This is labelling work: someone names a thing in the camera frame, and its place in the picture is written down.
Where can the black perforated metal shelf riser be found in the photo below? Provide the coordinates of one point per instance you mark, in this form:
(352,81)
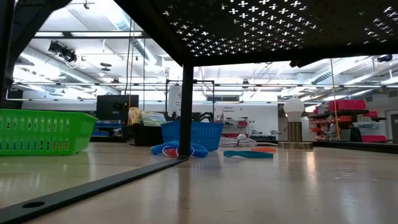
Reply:
(186,109)

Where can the blue plastic basket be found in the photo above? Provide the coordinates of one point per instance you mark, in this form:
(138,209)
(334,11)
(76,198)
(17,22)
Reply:
(205,124)

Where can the black plastic basket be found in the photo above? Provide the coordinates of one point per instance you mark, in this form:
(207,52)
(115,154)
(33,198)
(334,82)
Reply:
(143,137)

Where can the green plastic basket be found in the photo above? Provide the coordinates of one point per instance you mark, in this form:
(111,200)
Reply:
(46,135)

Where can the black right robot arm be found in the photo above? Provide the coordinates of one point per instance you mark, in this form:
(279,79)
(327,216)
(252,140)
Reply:
(306,63)

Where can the black monitor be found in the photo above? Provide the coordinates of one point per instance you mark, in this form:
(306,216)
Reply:
(109,109)

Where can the blue storage bins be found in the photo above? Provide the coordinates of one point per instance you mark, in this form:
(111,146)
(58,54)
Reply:
(105,126)

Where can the white bulb lamp wooden base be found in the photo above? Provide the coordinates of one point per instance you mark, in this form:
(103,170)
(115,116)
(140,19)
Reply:
(293,107)

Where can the black storage rack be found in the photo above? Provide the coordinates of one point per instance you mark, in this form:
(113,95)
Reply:
(339,112)

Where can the black ceiling device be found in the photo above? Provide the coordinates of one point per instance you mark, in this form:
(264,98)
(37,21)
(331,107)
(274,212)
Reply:
(66,54)

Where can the red storage bin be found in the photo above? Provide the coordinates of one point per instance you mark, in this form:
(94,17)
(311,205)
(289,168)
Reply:
(373,138)
(346,105)

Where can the clear storage bin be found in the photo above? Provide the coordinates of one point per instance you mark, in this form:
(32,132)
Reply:
(370,127)

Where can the black background frame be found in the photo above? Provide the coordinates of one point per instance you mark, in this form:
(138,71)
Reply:
(202,81)

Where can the black ceiling camera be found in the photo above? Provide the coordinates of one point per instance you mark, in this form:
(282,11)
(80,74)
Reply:
(385,58)

